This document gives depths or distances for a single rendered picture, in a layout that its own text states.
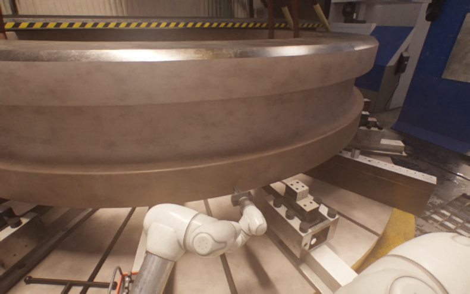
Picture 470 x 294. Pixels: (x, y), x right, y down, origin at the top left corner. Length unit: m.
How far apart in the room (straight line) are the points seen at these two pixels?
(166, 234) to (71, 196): 1.01
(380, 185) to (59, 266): 2.80
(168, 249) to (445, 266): 0.70
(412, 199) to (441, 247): 2.20
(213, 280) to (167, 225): 1.07
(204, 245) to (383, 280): 0.51
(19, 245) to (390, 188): 3.01
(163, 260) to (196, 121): 0.86
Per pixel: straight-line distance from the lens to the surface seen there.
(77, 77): 1.39
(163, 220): 0.89
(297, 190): 1.77
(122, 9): 4.35
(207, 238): 0.79
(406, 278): 0.44
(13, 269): 2.40
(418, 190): 2.70
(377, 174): 2.67
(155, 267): 0.90
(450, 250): 0.57
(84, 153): 1.70
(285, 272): 1.95
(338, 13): 5.17
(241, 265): 1.95
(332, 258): 1.92
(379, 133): 3.59
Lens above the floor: 1.89
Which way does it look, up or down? 28 degrees down
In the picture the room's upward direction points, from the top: 1 degrees clockwise
